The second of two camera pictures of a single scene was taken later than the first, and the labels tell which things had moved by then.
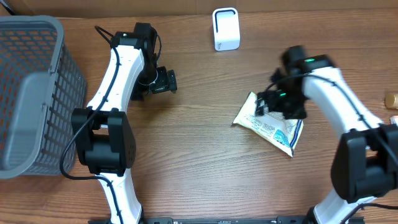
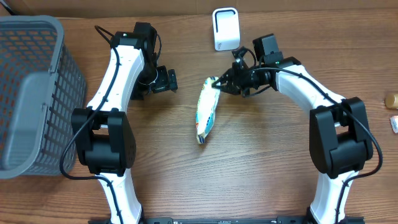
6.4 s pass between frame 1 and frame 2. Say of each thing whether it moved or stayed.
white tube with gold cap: stayed
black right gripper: moved
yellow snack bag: moved
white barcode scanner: stayed
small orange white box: stayed
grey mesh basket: stayed
